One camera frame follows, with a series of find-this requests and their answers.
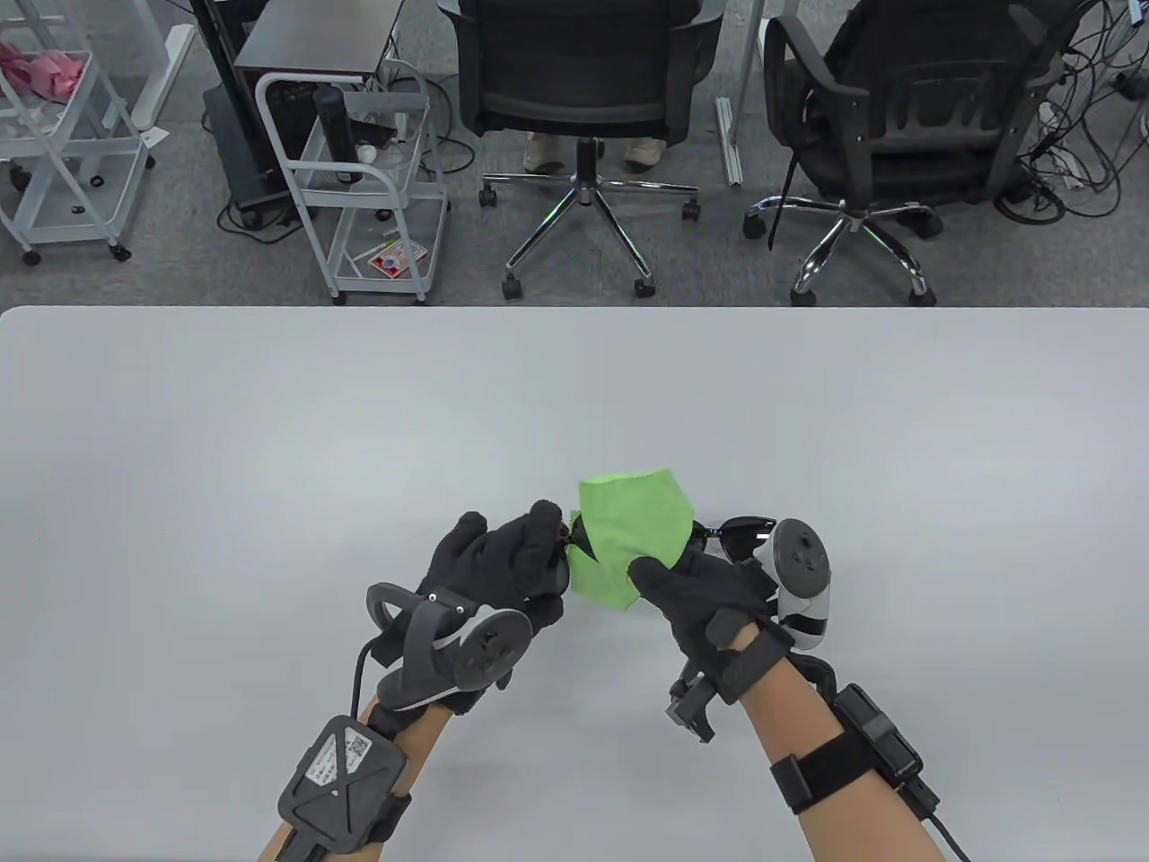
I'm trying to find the red and white card packet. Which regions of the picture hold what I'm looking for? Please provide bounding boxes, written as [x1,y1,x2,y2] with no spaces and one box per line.
[366,238,430,277]

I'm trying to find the dark brown small table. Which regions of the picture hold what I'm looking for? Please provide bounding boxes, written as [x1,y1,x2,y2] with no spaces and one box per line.
[233,0,409,84]

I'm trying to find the grey right hand controller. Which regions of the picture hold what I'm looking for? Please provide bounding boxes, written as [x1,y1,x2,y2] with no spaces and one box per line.
[765,518,835,652]

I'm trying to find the pink cloth bundle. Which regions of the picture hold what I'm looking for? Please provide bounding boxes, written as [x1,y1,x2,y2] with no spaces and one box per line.
[0,40,91,100]

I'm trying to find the black wrist sensor box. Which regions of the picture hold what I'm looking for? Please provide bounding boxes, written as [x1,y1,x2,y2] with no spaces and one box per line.
[278,714,413,854]
[770,684,942,818]

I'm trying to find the person's right forearm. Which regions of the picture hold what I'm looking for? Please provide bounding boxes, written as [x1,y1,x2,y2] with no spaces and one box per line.
[736,660,952,862]

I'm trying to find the person's left hand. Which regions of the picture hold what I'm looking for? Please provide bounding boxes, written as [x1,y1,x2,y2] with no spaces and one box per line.
[425,500,575,636]

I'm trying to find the white power strip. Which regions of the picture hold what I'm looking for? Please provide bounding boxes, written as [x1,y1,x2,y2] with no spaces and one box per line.
[1041,144,1089,188]

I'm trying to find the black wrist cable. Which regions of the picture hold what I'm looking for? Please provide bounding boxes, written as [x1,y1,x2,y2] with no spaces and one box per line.
[929,811,972,862]
[354,636,380,721]

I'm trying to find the black mesh-back office chair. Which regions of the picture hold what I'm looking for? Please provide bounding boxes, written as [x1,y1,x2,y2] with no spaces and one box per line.
[438,0,726,302]

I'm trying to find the bundle of black cables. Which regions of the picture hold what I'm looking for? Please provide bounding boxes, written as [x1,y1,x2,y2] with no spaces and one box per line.
[992,0,1149,225]

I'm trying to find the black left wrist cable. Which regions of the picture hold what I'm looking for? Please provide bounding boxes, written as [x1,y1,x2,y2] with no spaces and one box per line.
[354,636,380,721]

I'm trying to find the black cylindrical bottle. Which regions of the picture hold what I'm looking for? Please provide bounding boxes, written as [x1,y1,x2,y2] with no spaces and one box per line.
[312,85,366,187]

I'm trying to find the green cleaning cloth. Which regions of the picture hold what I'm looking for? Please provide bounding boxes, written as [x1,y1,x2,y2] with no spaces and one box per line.
[567,467,697,611]

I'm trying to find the person's right hand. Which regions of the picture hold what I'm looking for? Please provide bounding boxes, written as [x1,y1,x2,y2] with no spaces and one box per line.
[627,548,797,706]

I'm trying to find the grey left hand controller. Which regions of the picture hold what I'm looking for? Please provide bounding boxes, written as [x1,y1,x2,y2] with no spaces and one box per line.
[365,582,533,713]

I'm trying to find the black computer tower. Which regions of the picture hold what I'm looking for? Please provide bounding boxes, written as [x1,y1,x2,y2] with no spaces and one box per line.
[202,81,302,230]

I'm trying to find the white desk foot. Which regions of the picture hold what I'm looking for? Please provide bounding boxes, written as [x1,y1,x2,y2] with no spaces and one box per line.
[133,22,196,133]

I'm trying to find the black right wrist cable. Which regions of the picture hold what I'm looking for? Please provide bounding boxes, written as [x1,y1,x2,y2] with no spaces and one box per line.
[929,811,972,862]

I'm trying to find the person's left forearm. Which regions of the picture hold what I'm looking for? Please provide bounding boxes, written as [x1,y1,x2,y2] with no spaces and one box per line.
[260,705,454,862]

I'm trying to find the white rolling cart with handle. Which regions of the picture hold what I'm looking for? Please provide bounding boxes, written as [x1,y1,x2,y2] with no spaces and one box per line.
[256,61,452,306]

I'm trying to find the white desk leg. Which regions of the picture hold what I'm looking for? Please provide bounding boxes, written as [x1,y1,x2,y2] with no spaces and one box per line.
[715,0,771,188]

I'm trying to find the black left wrist sensor box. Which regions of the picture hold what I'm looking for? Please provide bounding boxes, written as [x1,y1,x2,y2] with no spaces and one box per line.
[278,714,413,854]

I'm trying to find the white rolling wire cart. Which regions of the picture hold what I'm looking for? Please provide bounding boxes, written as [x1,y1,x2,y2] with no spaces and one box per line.
[0,0,158,266]

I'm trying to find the black ribbed-back office chair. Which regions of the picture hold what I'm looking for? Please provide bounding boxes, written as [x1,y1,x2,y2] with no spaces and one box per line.
[743,0,1092,308]

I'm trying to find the grey hand controller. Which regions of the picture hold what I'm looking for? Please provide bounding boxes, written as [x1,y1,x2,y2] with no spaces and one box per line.
[365,582,533,713]
[765,518,835,652]

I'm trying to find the black right wrist sensor box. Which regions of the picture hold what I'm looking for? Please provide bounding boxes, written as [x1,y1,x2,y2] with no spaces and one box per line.
[770,684,942,818]

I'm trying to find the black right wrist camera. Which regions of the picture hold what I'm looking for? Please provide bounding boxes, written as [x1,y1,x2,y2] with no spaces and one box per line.
[666,673,721,744]

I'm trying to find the black browline sunglasses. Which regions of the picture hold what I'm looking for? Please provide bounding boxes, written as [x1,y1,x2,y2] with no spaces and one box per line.
[691,515,780,567]

